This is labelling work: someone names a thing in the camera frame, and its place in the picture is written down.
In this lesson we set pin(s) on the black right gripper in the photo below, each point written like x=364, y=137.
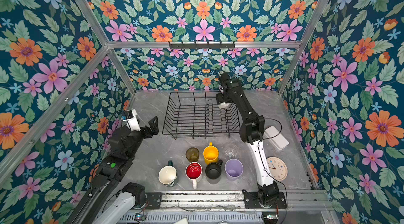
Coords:
x=219, y=99

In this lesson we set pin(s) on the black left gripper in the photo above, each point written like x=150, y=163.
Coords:
x=154, y=128

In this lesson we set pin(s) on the white ceramic mug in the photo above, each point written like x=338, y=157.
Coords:
x=224, y=105

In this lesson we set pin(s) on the green mug cream interior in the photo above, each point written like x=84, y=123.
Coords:
x=168, y=175

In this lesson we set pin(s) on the lilac plastic cup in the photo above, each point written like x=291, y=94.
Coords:
x=233, y=169

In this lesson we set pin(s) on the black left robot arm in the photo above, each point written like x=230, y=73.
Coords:
x=124, y=142

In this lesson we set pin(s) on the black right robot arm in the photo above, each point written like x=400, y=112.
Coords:
x=252, y=134

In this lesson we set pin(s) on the olive textured glass tumbler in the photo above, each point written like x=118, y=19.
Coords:
x=192, y=154

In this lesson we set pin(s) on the clear drinking glass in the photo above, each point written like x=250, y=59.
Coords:
x=230, y=153

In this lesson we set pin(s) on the yellow mug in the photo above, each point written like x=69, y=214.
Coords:
x=210, y=154

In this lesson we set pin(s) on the white mug red interior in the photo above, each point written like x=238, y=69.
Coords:
x=194, y=172

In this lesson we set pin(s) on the black mug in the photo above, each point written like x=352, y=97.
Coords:
x=214, y=170

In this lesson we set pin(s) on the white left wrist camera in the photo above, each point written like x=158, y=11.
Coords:
x=130, y=116

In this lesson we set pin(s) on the black wire dish rack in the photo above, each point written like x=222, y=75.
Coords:
x=197, y=114

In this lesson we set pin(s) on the dark wall hook rail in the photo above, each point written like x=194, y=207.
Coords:
x=201, y=45

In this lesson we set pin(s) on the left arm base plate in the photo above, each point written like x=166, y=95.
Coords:
x=153, y=200

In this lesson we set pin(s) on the round pink wall clock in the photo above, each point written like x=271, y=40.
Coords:
x=278, y=168

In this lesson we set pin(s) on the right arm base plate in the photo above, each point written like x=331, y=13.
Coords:
x=259, y=199

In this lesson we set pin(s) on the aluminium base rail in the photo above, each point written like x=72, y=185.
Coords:
x=227, y=200

